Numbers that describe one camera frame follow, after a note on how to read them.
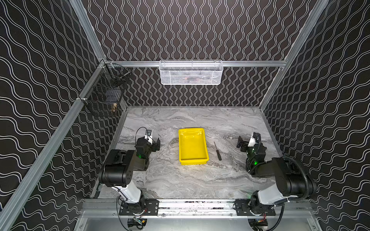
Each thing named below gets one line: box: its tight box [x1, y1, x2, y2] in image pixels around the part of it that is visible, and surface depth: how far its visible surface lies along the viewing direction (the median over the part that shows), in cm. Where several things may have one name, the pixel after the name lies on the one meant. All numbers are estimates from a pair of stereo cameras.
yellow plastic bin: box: [178, 128, 210, 166], surface depth 97 cm
